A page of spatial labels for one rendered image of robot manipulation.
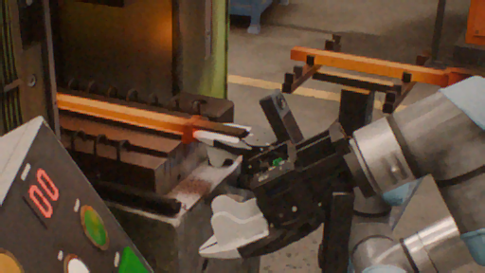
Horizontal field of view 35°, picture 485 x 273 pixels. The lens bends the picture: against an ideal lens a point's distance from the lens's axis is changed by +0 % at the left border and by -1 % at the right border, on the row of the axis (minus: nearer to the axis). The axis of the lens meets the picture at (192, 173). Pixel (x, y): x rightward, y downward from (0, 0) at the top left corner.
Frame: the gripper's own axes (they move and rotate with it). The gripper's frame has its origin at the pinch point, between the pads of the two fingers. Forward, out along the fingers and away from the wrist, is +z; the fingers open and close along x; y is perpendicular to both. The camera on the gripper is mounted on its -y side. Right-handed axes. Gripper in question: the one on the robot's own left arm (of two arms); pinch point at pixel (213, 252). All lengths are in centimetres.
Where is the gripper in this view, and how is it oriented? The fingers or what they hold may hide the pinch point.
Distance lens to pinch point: 90.4
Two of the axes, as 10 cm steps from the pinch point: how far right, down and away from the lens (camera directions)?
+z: -8.6, 4.3, 2.7
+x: -0.4, 4.7, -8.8
